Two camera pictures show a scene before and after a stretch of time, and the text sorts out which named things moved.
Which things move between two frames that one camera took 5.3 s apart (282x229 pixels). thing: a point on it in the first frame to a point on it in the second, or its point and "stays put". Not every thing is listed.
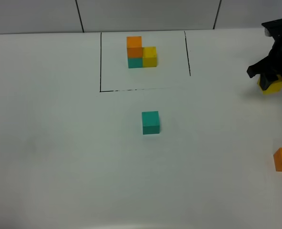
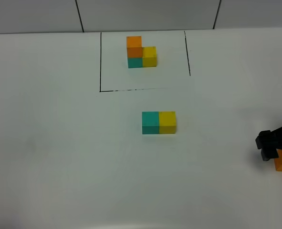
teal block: x=150 y=122 stays put
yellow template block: x=149 y=57 stays put
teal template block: x=134 y=62 stays put
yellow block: x=274 y=87 to x=167 y=122
